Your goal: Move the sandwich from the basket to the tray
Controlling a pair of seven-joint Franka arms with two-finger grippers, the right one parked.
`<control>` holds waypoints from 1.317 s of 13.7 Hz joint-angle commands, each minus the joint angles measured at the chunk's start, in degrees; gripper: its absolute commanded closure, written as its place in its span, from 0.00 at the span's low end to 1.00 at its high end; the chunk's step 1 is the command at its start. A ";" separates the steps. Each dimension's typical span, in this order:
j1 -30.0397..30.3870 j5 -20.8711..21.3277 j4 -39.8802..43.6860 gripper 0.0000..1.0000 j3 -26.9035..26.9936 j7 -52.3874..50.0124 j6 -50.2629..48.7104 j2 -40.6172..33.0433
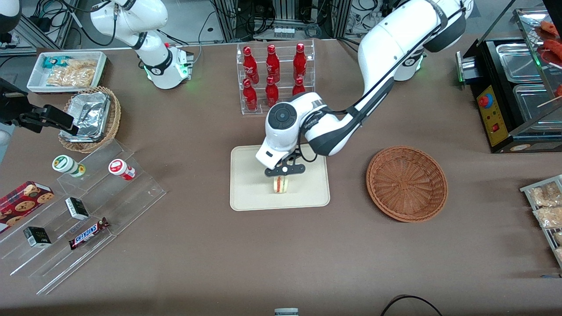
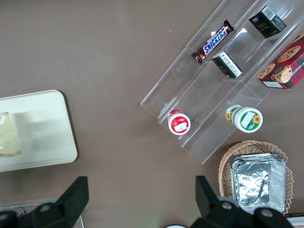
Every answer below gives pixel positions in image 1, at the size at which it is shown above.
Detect steel warmer pan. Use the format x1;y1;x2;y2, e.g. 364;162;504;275
513;83;562;122
495;43;544;83

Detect small black carton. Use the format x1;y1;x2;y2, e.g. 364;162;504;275
23;226;52;248
65;197;90;221

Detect clear acrylic bottle rack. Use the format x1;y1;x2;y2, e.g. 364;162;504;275
236;39;316;115

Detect beige rectangular tray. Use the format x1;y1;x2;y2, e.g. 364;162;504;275
230;145;331;212

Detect clear acrylic stepped display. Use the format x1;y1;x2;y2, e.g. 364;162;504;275
0;140;167;295

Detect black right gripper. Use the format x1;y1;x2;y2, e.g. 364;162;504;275
0;78;79;134

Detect black cable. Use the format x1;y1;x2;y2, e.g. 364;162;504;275
380;294;444;316

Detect green lid cup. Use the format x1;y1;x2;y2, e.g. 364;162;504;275
52;155;86;178

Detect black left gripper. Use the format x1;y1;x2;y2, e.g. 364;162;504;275
265;149;306;177

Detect red lid cup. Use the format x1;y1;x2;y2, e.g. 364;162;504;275
108;159;136;181

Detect aluminium foil container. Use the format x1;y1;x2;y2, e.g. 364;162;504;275
60;91;111;143

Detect red cookie box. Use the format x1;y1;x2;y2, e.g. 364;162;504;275
0;181;55;234

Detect white rectangular bin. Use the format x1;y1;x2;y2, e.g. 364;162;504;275
26;51;108;93

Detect clear bag of chips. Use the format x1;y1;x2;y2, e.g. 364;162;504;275
46;59;97;87

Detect teal snack packet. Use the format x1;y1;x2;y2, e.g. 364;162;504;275
42;56;71;69

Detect snickers chocolate bar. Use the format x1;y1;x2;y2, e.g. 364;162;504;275
68;217;110;251

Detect brown round wicker basket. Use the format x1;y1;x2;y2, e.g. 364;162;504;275
366;145;449;223

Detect tan wicker basket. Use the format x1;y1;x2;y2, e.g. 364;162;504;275
58;86;122;154

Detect grey wire rack tray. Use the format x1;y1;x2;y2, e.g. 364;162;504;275
520;175;562;269

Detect aluminium frame rack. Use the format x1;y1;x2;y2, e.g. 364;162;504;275
213;0;352;42

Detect black food warmer machine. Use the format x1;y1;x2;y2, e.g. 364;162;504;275
456;7;562;154

